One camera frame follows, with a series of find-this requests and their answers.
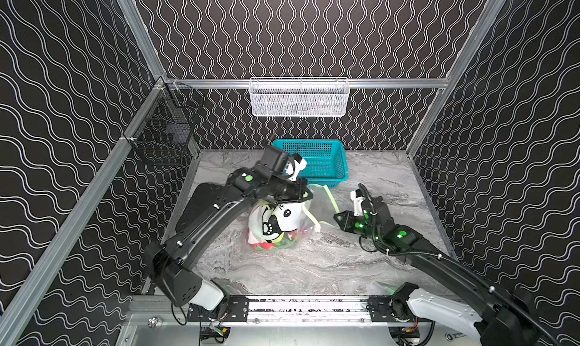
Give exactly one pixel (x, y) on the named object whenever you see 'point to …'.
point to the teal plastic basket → (327, 163)
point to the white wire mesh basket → (295, 97)
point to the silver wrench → (449, 336)
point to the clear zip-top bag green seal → (319, 223)
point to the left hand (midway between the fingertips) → (322, 199)
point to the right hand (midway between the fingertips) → (335, 215)
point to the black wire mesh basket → (166, 124)
